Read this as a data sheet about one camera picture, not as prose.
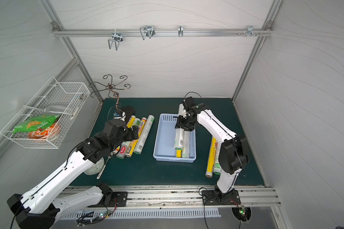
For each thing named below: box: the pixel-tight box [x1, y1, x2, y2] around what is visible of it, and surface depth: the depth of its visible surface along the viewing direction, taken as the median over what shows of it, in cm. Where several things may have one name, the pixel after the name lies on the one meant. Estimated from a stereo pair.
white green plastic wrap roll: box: [182, 130, 190, 159], surface depth 88 cm
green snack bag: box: [12, 114, 61, 134], surface depth 55 cm
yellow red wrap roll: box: [205, 136, 218, 178], surface depth 86 cm
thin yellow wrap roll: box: [176, 149, 183, 158], surface depth 88 cm
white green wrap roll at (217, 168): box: [213, 141, 222, 177], surface depth 82 cm
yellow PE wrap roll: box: [125, 116, 148, 158], surface depth 92 cm
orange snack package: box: [27, 123, 59, 140], surface depth 60 cm
